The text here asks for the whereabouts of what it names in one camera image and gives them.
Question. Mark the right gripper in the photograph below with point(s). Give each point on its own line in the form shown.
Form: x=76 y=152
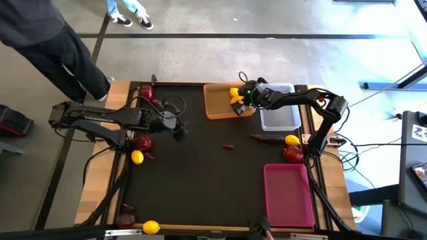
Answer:
x=251 y=96

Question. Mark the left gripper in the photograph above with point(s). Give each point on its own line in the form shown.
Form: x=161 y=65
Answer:
x=155 y=121

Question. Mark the small purple eggplant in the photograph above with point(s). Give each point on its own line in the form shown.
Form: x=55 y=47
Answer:
x=128 y=207
x=157 y=103

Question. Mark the large dark purple eggplant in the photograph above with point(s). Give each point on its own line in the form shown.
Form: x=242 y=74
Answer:
x=267 y=138

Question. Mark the small dark red chili pepper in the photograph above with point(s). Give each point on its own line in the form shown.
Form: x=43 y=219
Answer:
x=149 y=156
x=228 y=146

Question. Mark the red apple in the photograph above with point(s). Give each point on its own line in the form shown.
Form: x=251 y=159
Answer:
x=146 y=92

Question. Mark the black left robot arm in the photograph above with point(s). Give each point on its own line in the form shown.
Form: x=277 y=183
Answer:
x=100 y=116

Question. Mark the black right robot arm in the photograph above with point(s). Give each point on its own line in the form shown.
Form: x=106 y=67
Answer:
x=300 y=96

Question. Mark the orange plastic basket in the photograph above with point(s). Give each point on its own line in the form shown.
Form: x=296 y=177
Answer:
x=217 y=103

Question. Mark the white plastic basket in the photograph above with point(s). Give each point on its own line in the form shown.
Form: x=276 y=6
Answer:
x=280 y=120

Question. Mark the black table clamp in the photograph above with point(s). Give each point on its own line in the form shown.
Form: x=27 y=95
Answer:
x=153 y=80

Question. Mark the dark red bell pepper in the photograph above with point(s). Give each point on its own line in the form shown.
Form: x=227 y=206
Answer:
x=125 y=220

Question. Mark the pink plastic basket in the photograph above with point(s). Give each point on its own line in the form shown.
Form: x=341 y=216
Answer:
x=288 y=196

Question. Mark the blue bar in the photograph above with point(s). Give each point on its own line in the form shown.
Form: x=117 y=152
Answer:
x=373 y=86

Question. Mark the green and white bag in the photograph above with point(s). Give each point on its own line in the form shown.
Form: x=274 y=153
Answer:
x=361 y=213

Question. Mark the red and black case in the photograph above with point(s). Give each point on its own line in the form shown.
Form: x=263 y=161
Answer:
x=15 y=121

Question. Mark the gray floor plate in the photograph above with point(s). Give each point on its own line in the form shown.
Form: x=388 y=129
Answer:
x=10 y=148

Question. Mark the dark gray desk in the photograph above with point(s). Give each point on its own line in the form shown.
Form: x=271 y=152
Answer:
x=408 y=153

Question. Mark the white sticker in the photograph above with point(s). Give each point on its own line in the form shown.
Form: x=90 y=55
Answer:
x=420 y=132

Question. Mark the tablet with red picture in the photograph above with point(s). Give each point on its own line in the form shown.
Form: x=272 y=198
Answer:
x=421 y=173

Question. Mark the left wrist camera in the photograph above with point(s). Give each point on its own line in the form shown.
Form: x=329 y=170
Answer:
x=168 y=119

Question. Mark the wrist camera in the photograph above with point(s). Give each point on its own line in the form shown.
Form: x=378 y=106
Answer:
x=168 y=119
x=268 y=95

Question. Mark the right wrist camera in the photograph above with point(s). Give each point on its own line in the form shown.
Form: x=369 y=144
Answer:
x=268 y=95

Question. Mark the black frame strut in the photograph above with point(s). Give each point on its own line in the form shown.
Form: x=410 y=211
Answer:
x=106 y=196
x=330 y=206

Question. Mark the silver bracket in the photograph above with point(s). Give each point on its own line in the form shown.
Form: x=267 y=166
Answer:
x=120 y=232

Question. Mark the black clamp mount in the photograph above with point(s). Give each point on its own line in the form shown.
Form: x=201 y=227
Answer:
x=260 y=230

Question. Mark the black frame bar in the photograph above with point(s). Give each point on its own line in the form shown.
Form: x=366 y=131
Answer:
x=50 y=233

